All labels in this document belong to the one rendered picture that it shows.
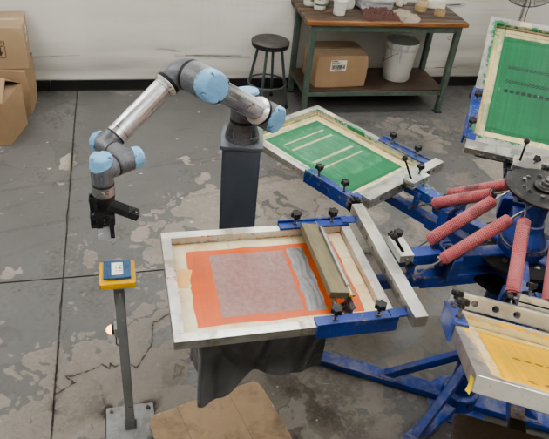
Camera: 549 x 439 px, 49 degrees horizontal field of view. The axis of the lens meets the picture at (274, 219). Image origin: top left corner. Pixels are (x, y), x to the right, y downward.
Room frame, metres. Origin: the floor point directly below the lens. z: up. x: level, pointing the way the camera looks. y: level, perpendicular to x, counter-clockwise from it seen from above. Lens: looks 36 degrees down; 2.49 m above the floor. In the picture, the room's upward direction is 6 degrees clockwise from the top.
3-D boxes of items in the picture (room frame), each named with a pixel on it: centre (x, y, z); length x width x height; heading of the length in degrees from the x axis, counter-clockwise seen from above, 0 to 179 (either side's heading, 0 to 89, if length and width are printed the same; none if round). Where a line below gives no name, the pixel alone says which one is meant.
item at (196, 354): (1.64, 0.27, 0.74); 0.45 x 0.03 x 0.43; 16
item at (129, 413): (1.68, 0.56, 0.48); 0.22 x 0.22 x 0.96; 16
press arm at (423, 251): (1.88, -0.55, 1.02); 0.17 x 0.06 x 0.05; 106
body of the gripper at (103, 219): (1.67, 0.59, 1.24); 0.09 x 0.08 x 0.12; 106
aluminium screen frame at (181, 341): (1.72, -0.01, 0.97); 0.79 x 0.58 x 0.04; 106
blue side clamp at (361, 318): (1.52, -0.32, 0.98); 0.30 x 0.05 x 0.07; 106
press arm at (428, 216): (2.45, -0.57, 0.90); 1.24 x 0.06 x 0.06; 46
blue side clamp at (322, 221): (2.06, -0.16, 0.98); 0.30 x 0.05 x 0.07; 106
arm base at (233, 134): (2.36, 0.18, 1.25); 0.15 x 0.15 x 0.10
